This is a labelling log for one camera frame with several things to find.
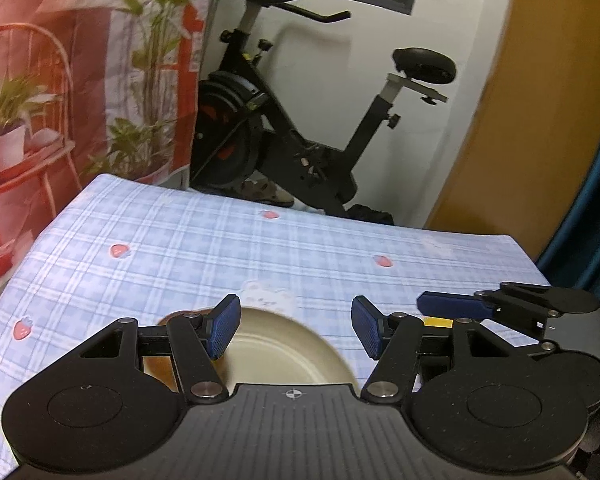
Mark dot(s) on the cream round plate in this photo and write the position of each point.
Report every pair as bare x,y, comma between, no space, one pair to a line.
271,349

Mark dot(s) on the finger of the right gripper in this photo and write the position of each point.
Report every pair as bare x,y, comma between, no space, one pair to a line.
443,305

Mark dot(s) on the printed room backdrop curtain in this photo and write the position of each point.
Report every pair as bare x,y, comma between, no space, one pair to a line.
91,87

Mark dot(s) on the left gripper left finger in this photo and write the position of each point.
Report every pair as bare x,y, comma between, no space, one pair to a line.
196,341

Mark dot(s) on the blue curtain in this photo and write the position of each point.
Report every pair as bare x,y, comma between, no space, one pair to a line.
572,259

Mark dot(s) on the yellow lemon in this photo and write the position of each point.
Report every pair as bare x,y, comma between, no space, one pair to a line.
431,321

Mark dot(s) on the wooden door panel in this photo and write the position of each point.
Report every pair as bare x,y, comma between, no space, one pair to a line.
536,131

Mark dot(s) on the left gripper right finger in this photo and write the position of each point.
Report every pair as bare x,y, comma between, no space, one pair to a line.
392,341

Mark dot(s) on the blue plaid tablecloth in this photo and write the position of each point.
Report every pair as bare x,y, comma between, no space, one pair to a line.
126,249

